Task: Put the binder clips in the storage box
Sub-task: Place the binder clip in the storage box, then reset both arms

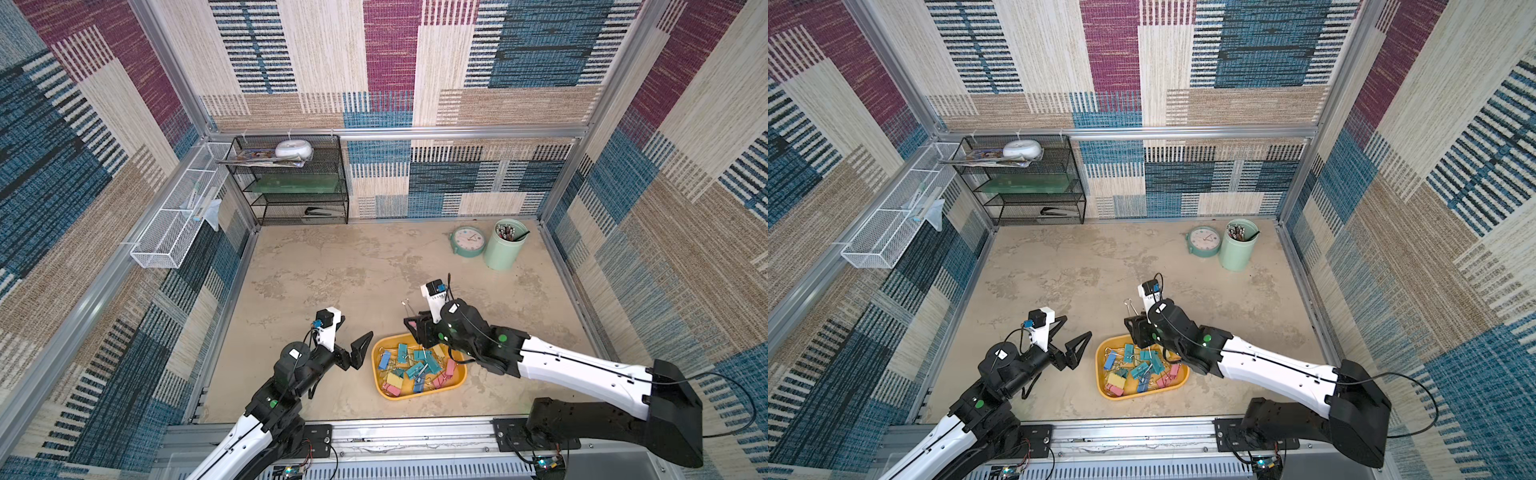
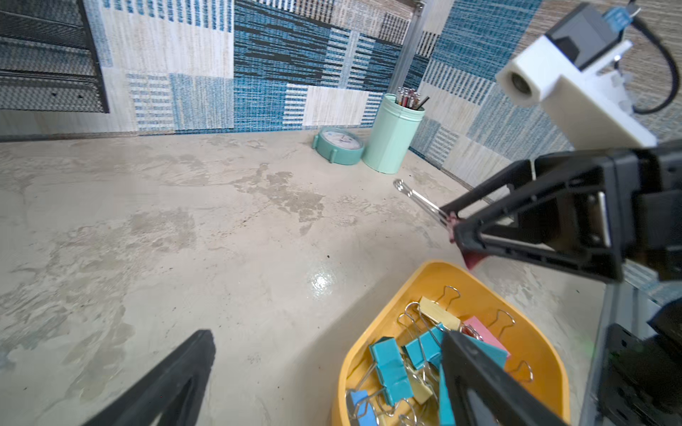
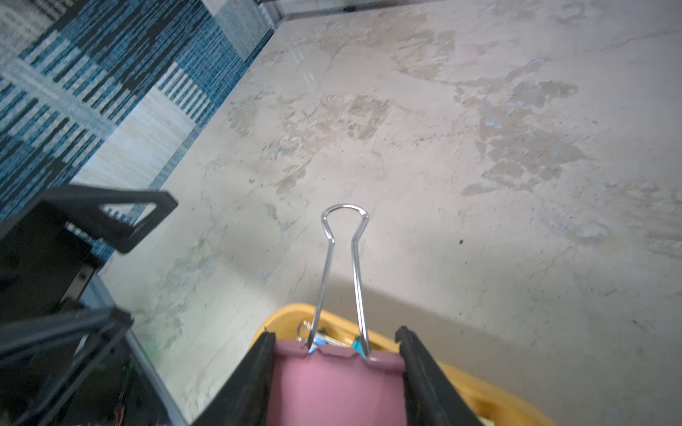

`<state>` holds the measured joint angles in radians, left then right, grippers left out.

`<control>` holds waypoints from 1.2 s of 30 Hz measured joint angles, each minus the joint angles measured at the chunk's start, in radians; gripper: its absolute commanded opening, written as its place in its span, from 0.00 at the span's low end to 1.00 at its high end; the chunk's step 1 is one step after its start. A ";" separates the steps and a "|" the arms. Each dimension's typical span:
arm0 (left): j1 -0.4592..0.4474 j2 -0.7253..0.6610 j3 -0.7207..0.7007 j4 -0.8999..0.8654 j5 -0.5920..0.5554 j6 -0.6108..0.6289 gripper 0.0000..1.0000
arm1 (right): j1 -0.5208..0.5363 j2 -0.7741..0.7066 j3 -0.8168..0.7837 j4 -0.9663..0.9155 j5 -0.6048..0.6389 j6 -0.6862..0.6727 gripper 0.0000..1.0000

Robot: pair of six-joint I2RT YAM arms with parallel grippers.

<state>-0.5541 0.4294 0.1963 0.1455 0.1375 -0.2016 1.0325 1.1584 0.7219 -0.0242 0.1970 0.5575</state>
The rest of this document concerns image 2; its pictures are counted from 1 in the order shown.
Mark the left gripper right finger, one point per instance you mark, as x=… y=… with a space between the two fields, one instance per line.
x=524 y=409

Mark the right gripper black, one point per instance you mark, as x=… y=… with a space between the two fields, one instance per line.
x=555 y=212

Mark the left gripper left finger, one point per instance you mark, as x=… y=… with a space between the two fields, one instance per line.
x=169 y=394

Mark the pink binder clip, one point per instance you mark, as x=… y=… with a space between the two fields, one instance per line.
x=447 y=220
x=482 y=333

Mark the yellow plastic storage tray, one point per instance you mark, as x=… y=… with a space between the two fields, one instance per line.
x=534 y=363

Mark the yellow binder clip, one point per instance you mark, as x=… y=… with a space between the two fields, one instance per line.
x=433 y=312

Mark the teal binder clip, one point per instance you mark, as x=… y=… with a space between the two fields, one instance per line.
x=426 y=349
x=388 y=364
x=472 y=381

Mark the blue binder clip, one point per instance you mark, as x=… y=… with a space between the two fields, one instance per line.
x=360 y=410

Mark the mint green pen cup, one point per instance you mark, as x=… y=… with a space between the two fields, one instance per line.
x=391 y=135

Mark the pens in cup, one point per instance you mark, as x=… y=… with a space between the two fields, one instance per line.
x=410 y=98

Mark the mint green alarm clock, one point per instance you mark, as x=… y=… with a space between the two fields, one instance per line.
x=338 y=146

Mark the black mesh desk shelf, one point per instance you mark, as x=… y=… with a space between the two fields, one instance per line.
x=49 y=60

